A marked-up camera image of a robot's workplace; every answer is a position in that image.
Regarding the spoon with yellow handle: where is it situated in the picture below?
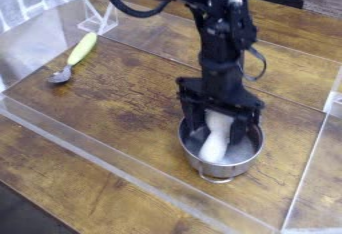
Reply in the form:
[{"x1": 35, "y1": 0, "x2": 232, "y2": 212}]
[{"x1": 48, "y1": 32, "x2": 98, "y2": 84}]

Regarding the clear acrylic right panel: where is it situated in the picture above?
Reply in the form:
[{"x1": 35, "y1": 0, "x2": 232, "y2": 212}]
[{"x1": 281, "y1": 67, "x2": 342, "y2": 234}]

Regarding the clear acrylic front barrier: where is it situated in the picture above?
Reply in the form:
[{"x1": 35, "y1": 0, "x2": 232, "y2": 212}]
[{"x1": 0, "y1": 93, "x2": 281, "y2": 234}]

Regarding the plush mushroom brown cap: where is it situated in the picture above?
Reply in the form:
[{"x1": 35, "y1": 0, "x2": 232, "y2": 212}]
[{"x1": 199, "y1": 110, "x2": 234, "y2": 163}]

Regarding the silver metal pot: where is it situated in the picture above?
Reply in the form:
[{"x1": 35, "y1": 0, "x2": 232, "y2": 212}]
[{"x1": 178, "y1": 120, "x2": 265, "y2": 183}]

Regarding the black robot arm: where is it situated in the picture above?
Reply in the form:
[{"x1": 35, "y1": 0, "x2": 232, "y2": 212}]
[{"x1": 160, "y1": 0, "x2": 265, "y2": 144}]

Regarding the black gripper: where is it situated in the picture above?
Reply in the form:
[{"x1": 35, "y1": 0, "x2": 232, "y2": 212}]
[{"x1": 176, "y1": 55, "x2": 265, "y2": 145}]

